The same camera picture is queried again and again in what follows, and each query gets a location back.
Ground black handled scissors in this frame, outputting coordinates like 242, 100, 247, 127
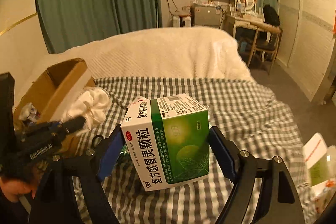
91, 134, 104, 149

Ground white lace cloth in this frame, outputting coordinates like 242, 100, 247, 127
60, 87, 112, 131

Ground green white medicine box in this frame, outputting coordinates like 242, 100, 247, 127
121, 94, 210, 192

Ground person left hand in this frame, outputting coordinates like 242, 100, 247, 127
1, 177, 39, 203

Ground brown cardboard box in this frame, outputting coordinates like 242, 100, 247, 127
12, 57, 96, 156

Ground clear plastic bag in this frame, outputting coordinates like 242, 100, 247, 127
19, 102, 40, 123

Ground checkered grey white cloth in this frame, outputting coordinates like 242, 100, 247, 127
77, 77, 316, 223

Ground cream bed blanket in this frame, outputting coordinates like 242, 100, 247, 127
14, 27, 254, 105

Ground grey mini fridge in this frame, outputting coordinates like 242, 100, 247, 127
193, 5, 222, 28

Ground wooden dressing table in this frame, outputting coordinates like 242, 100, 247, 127
223, 15, 282, 74

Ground black bag on table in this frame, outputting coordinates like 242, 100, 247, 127
262, 5, 280, 27

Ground white sliding wardrobe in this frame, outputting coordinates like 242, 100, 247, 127
277, 0, 335, 103

